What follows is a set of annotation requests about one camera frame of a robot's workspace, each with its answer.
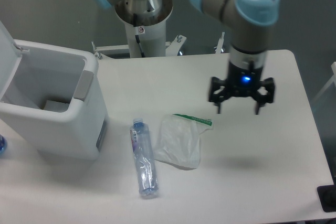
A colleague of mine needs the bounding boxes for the clear bag green strip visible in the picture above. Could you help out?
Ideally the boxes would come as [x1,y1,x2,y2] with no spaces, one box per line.
[154,114,213,170]

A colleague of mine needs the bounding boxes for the black device at right edge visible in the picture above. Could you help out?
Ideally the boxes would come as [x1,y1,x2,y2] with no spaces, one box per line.
[317,185,335,212]

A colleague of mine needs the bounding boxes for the clear plastic water bottle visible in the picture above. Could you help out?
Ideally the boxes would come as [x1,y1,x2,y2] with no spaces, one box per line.
[130,118,159,199]

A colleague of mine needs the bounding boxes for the blue bottle at left edge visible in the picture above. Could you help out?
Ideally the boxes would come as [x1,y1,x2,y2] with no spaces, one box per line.
[0,135,7,156]

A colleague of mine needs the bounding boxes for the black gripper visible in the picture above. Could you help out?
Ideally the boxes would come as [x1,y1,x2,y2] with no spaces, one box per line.
[208,62,276,115]

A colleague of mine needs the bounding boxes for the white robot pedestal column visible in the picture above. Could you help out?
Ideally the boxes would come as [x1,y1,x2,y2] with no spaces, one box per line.
[114,0,174,59]

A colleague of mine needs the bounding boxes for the white frame at right edge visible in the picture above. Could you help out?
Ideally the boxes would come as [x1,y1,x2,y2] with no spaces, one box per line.
[311,62,335,111]

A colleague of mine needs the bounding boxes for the white pedestal base frame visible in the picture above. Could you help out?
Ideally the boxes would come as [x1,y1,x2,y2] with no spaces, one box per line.
[90,31,226,60]

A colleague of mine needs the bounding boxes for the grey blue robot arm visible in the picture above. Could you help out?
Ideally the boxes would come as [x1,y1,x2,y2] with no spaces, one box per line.
[96,0,280,112]

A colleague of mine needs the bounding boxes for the black pedestal cable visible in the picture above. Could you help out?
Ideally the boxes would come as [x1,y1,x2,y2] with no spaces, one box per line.
[132,13,146,58]

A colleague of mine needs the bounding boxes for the white push-button trash can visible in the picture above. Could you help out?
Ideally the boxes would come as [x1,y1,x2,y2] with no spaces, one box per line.
[1,26,109,160]

